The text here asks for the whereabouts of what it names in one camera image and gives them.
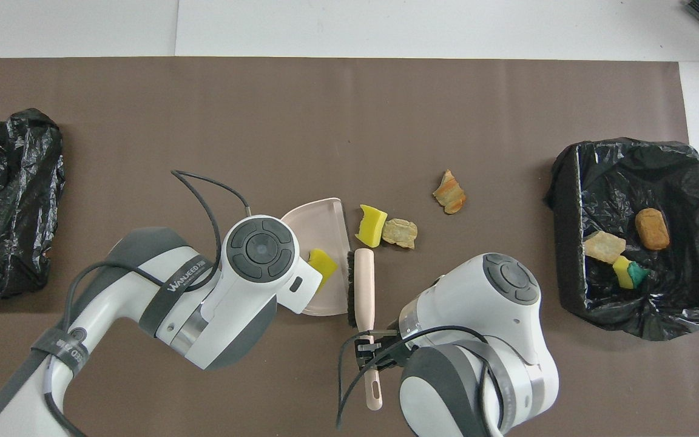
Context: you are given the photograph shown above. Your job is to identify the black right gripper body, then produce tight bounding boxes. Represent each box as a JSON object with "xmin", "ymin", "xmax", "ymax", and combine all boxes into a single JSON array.
[{"xmin": 387, "ymin": 337, "xmax": 414, "ymax": 369}]

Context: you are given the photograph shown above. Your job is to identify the beige hand brush black bristles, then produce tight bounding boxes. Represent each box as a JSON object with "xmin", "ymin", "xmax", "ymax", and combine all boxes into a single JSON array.
[{"xmin": 346, "ymin": 248, "xmax": 383, "ymax": 412}]

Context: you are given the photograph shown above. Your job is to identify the beige sponge chunk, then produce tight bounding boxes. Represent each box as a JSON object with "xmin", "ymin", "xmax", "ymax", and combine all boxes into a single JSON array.
[
  {"xmin": 584, "ymin": 231, "xmax": 627, "ymax": 264},
  {"xmin": 382, "ymin": 218, "xmax": 418, "ymax": 249}
]

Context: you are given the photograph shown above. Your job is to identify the pale pink plastic dustpan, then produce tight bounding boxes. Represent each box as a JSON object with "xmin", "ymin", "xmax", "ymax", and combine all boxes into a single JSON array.
[{"xmin": 281, "ymin": 197, "xmax": 351, "ymax": 317}]

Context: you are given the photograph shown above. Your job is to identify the orange striped sponge chunk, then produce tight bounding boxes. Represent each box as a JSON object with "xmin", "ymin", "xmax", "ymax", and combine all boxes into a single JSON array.
[{"xmin": 433, "ymin": 169, "xmax": 467, "ymax": 214}]

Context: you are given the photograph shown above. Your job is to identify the yellow green sponge piece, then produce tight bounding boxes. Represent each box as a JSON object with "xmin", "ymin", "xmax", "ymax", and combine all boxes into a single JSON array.
[{"xmin": 612, "ymin": 256, "xmax": 650, "ymax": 290}]

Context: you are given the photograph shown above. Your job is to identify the brown oval sponge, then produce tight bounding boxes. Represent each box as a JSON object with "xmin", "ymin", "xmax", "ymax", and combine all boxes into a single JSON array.
[{"xmin": 636, "ymin": 208, "xmax": 670, "ymax": 251}]

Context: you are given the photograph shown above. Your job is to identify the brown paper table mat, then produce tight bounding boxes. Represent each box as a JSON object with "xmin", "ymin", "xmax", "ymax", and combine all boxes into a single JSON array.
[{"xmin": 0, "ymin": 58, "xmax": 699, "ymax": 436}]

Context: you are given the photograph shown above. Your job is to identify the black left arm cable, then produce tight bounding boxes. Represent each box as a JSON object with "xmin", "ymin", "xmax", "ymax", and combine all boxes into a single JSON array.
[{"xmin": 43, "ymin": 170, "xmax": 253, "ymax": 437}]

